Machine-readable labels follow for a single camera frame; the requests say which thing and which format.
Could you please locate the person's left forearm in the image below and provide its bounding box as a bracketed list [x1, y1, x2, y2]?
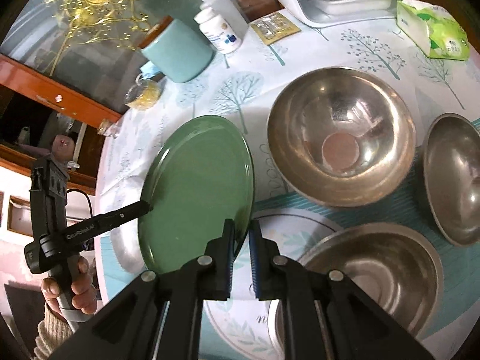
[35, 302, 81, 360]

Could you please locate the gold blister pack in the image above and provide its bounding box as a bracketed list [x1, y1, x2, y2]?
[250, 12, 301, 44]

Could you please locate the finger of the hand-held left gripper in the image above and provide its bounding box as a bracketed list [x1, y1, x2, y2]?
[98, 200, 154, 230]

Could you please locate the tree print tablecloth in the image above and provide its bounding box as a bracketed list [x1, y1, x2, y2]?
[95, 11, 480, 360]

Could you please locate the green tissue pack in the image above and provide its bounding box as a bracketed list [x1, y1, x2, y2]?
[397, 0, 470, 61]

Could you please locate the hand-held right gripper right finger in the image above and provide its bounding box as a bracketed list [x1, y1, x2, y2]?
[249, 219, 436, 360]

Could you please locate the small steel bowl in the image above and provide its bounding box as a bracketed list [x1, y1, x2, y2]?
[423, 113, 480, 247]

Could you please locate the large steel bowl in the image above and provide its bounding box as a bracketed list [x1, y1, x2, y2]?
[267, 67, 417, 208]

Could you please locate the white pill bottle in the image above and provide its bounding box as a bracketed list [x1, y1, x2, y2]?
[194, 7, 243, 54]

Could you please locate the blue tag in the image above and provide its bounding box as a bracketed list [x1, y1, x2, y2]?
[139, 63, 162, 79]

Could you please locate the wooden glass door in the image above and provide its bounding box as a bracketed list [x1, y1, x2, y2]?
[0, 0, 286, 121]

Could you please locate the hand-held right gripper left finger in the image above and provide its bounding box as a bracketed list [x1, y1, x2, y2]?
[49, 218, 235, 360]

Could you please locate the teal canister with wooden lid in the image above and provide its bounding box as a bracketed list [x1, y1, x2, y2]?
[140, 16, 215, 84]

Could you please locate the small jar with yellow contents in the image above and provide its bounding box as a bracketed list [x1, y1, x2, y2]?
[125, 74, 163, 110]

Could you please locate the small clear glass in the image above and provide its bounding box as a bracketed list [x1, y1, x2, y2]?
[98, 119, 121, 137]

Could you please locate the black cable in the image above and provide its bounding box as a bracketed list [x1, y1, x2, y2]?
[67, 189, 94, 219]

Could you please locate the person's left hand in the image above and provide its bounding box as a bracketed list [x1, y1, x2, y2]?
[40, 253, 99, 315]

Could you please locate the green plate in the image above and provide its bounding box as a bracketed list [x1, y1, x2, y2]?
[137, 115, 256, 276]

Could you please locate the clear wash bottle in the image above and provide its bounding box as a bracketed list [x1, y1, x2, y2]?
[165, 0, 248, 34]

